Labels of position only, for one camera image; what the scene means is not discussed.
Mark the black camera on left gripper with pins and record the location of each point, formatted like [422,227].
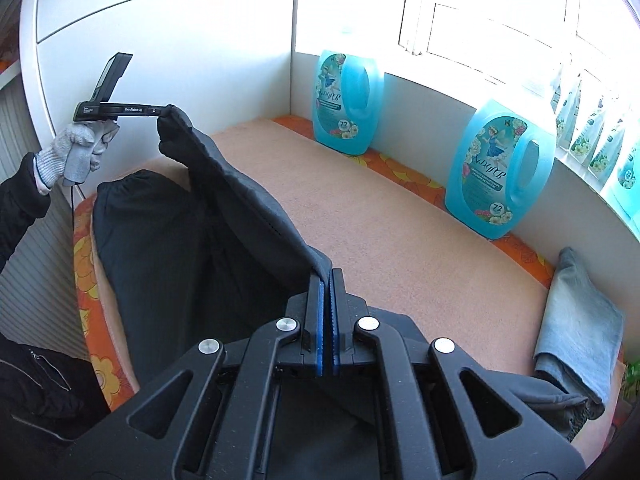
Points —
[110,76]

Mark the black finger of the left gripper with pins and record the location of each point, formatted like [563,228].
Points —
[138,110]

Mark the left forearm black sleeve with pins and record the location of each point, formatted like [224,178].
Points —
[21,204]

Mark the black pants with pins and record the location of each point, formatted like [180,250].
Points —
[255,363]

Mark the large blue detergent jug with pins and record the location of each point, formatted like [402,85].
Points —
[501,165]

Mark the refill pouch teal white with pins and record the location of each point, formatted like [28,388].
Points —
[621,190]

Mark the peach terry blanket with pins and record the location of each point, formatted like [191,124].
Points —
[289,314]

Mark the folded blue jeans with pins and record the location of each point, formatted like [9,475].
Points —
[580,335]

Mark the left hand in grey glove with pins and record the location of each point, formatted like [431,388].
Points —
[50,162]

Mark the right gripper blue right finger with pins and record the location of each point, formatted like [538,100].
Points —
[342,322]

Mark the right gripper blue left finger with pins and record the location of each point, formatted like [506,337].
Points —
[313,329]

